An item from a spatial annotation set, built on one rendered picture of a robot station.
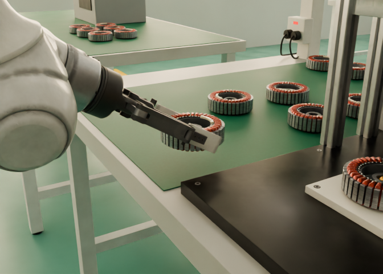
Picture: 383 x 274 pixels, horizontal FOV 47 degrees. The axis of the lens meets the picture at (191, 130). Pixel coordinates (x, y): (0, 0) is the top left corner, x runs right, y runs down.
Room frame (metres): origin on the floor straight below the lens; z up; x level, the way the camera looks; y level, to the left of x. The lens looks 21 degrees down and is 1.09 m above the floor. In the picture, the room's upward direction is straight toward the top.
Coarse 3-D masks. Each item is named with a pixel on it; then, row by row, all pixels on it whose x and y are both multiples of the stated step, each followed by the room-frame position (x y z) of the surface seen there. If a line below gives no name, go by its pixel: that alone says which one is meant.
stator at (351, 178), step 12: (348, 168) 0.56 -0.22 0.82; (360, 168) 0.57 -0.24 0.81; (372, 168) 0.58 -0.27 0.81; (348, 180) 0.54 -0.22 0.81; (360, 180) 0.53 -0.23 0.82; (372, 180) 0.53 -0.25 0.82; (348, 192) 0.54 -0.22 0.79; (360, 192) 0.52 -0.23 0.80; (372, 192) 0.51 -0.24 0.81; (360, 204) 0.52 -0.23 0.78; (372, 204) 0.51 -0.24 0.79
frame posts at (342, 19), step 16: (336, 0) 0.77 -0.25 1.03; (352, 0) 0.75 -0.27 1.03; (336, 16) 0.76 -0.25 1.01; (352, 16) 0.76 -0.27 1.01; (336, 32) 0.76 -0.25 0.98; (352, 32) 0.76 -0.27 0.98; (336, 48) 0.76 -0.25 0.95; (352, 48) 0.76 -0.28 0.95; (368, 48) 0.82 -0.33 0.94; (336, 64) 0.76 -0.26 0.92; (352, 64) 0.76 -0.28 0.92; (368, 64) 0.81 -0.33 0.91; (336, 80) 0.75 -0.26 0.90; (368, 80) 0.81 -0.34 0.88; (336, 96) 0.75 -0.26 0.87; (368, 96) 0.81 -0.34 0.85; (336, 112) 0.75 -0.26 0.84; (368, 112) 0.80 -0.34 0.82; (336, 128) 0.75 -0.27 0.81; (368, 128) 0.80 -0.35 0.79; (336, 144) 0.76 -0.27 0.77
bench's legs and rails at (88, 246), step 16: (80, 144) 1.23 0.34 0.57; (80, 160) 1.23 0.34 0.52; (80, 176) 1.23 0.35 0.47; (80, 192) 1.22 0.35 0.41; (80, 208) 1.22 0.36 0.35; (80, 224) 1.22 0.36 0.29; (144, 224) 1.36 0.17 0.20; (80, 240) 1.22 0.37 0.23; (96, 240) 1.26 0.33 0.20; (112, 240) 1.27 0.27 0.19; (128, 240) 1.30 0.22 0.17; (80, 256) 1.23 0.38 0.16; (80, 272) 1.25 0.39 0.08; (96, 272) 1.24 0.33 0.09
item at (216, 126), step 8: (192, 112) 0.76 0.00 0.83; (184, 120) 0.74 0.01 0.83; (192, 120) 0.75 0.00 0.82; (200, 120) 0.74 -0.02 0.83; (208, 120) 0.73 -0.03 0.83; (216, 120) 0.72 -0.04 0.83; (208, 128) 0.68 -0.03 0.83; (216, 128) 0.68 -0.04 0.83; (224, 128) 0.70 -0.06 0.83; (168, 136) 0.68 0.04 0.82; (224, 136) 0.71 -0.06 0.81; (168, 144) 0.68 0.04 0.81; (176, 144) 0.67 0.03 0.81
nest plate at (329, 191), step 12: (324, 180) 0.59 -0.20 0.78; (336, 180) 0.59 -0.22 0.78; (312, 192) 0.57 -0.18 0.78; (324, 192) 0.56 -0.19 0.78; (336, 192) 0.56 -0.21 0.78; (336, 204) 0.53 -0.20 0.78; (348, 204) 0.52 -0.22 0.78; (348, 216) 0.51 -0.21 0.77; (360, 216) 0.49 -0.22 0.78; (372, 216) 0.49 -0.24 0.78; (372, 228) 0.47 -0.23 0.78
